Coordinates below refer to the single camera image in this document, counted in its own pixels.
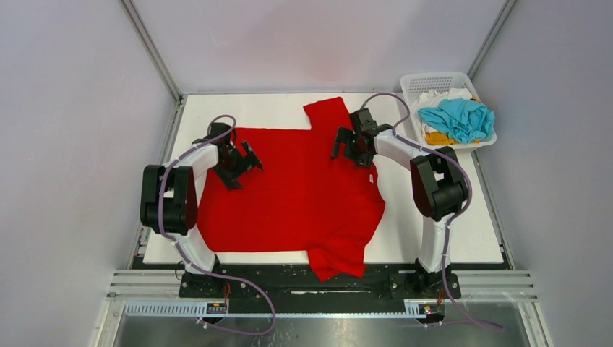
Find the white plastic laundry basket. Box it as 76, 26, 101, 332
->
400, 72, 497, 150

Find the aluminium corner post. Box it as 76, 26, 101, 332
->
119, 0, 183, 103
467, 0, 518, 79

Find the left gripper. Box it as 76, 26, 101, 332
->
213, 141, 262, 189

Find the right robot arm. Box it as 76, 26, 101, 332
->
331, 108, 472, 298

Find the red t-shirt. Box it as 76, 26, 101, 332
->
197, 97, 385, 281

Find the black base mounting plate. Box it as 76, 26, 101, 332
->
179, 264, 462, 314

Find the right aluminium corner post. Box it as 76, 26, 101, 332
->
467, 0, 518, 79

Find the yellow t-shirt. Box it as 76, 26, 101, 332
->
424, 132, 481, 147

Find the white t-shirt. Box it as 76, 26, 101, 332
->
409, 88, 474, 135

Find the aluminium frame rail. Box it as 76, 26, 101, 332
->
94, 267, 553, 346

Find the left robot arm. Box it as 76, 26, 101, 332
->
140, 116, 263, 297

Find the left aluminium corner post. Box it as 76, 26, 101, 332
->
119, 0, 183, 103

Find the light blue t-shirt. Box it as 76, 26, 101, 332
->
418, 99, 495, 144

